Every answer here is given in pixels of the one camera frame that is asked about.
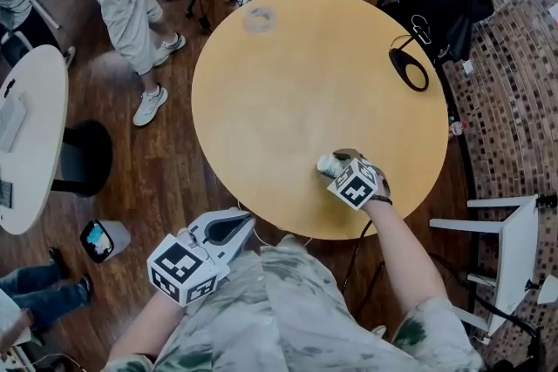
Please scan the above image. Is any person's right hand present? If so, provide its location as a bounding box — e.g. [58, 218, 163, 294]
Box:
[373, 171, 391, 200]

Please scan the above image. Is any small plastic bottle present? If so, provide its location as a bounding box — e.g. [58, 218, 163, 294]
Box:
[448, 118, 469, 139]

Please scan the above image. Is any black chair with jacket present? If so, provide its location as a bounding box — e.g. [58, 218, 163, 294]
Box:
[376, 0, 496, 67]

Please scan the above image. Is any person's right forearm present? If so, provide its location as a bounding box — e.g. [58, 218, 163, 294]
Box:
[360, 199, 442, 315]

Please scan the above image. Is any black cable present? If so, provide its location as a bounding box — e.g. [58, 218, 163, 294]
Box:
[343, 219, 385, 320]

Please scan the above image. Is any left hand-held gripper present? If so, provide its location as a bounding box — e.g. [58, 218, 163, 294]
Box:
[146, 207, 257, 308]

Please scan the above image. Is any grey waste bin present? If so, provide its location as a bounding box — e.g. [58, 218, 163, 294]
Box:
[79, 220, 133, 265]

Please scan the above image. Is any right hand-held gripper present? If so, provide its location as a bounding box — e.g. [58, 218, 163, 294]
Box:
[326, 148, 379, 212]

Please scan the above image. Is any white cup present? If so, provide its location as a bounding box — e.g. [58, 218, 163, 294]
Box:
[316, 152, 348, 180]

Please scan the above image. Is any white round table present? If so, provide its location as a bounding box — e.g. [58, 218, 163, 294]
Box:
[0, 44, 114, 236]

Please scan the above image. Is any person's camouflage shirt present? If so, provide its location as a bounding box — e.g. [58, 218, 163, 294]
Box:
[101, 233, 486, 372]

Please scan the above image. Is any white lamp shade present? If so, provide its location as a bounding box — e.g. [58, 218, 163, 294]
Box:
[524, 274, 558, 306]

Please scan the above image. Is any clear tape roll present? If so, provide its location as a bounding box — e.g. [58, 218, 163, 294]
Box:
[242, 6, 277, 37]

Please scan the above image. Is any black ring stand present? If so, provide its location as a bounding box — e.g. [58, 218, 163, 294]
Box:
[388, 34, 431, 93]

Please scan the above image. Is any person's left forearm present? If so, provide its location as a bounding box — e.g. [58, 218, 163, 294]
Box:
[105, 290, 185, 364]

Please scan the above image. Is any white wooden chair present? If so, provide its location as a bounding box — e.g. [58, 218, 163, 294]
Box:
[428, 194, 541, 337]

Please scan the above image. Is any grey laptop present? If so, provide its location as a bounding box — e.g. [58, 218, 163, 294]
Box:
[0, 92, 28, 154]

